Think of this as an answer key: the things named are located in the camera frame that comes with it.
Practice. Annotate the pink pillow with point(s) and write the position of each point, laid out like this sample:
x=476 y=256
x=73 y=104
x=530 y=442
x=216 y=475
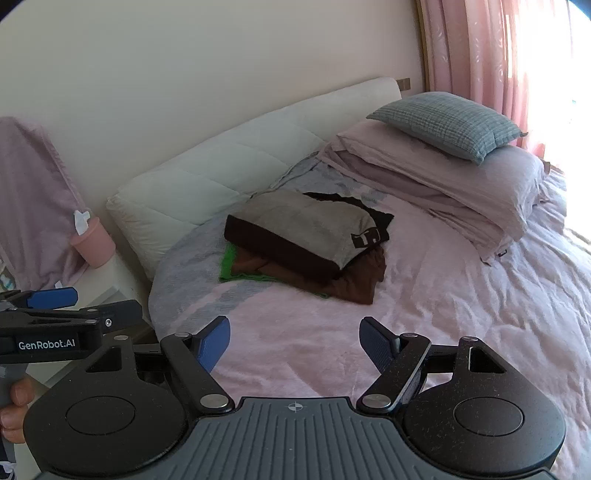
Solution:
x=508 y=184

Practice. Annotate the white nightstand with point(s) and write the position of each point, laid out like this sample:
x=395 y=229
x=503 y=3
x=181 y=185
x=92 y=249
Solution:
x=106 y=286

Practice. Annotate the grey and maroon sweater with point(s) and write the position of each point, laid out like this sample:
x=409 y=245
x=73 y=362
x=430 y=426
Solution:
x=295 y=221

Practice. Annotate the pink hanging towel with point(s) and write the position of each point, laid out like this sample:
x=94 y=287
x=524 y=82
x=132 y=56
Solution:
x=32 y=194

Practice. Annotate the white paper scrap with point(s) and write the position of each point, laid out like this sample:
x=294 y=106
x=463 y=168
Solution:
x=82 y=221

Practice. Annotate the pink cup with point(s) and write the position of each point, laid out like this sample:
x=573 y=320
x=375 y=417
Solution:
x=94 y=244

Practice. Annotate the grey checked pillow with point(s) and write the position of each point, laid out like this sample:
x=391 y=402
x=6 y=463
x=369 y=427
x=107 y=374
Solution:
x=452 y=122

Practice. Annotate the folded pink quilt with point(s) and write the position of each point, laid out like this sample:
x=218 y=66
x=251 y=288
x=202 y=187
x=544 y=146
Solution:
x=415 y=194

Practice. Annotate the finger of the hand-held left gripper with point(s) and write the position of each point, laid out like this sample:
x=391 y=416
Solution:
x=124 y=314
x=53 y=297

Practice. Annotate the brown wall socket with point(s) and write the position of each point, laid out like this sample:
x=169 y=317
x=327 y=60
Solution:
x=404 y=83

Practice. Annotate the person's left hand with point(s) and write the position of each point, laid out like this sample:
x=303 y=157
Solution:
x=16 y=420

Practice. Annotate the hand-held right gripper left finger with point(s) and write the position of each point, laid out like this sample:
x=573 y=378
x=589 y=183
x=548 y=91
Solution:
x=217 y=344

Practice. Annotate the white padded headboard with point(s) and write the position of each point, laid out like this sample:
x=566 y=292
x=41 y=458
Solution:
x=207 y=175

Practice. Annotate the pink duvet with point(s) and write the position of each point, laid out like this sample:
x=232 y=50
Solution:
x=461 y=295

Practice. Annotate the green garment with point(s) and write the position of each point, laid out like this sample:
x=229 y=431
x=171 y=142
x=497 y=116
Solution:
x=227 y=270

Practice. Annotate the brown garment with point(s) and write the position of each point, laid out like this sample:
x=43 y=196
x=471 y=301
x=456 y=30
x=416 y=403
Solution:
x=364 y=281

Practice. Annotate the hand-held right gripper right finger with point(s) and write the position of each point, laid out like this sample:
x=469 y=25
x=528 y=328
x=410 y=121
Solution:
x=374 y=341

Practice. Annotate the pink curtain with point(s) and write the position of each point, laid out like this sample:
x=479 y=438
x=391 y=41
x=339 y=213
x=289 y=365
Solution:
x=471 y=55

